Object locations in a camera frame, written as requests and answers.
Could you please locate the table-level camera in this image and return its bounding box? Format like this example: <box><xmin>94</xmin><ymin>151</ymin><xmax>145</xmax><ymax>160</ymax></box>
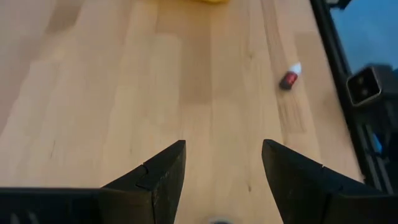
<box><xmin>346</xmin><ymin>63</ymin><xmax>398</xmax><ymax>107</ymax></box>

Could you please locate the black aluminium table frame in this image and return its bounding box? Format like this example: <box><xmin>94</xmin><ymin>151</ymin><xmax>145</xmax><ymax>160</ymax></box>
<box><xmin>309</xmin><ymin>0</ymin><xmax>398</xmax><ymax>195</ymax></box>

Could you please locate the small red food coloring bottle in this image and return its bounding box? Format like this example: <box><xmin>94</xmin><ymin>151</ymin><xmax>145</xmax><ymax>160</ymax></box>
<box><xmin>279</xmin><ymin>62</ymin><xmax>302</xmax><ymax>91</ymax></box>

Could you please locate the yellow plastic bin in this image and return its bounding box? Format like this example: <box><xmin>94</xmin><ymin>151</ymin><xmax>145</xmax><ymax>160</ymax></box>
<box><xmin>189</xmin><ymin>0</ymin><xmax>231</xmax><ymax>5</ymax></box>

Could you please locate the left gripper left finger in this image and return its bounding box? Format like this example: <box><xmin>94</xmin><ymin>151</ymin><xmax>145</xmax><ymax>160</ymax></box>
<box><xmin>0</xmin><ymin>139</ymin><xmax>187</xmax><ymax>224</ymax></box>

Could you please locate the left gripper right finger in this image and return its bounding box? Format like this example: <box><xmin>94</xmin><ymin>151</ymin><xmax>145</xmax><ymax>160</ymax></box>
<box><xmin>262</xmin><ymin>139</ymin><xmax>398</xmax><ymax>224</ymax></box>

